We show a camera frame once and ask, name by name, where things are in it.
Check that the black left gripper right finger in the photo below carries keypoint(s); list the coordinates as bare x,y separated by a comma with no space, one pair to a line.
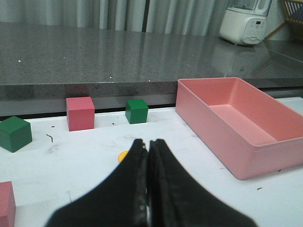
176,199

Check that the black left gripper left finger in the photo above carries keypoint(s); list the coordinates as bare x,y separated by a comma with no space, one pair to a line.
119,201

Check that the green cube block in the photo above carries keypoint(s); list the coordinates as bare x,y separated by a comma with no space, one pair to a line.
136,111

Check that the pink cube block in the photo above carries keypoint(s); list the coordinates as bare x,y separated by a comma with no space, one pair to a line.
80,113

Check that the pink plastic bin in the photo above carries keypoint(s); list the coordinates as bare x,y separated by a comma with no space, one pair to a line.
250,132

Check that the pink block near left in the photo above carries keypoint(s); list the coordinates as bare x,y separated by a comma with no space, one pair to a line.
7,205

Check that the green block at left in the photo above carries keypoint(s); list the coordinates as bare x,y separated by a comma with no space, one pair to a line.
15,133

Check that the grey stone countertop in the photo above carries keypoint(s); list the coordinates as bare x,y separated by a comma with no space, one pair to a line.
41,66

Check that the grey curtain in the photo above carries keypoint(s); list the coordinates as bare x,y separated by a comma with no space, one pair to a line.
182,17

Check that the white kitchen appliance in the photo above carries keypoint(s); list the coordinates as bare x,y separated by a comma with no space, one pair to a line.
245,21

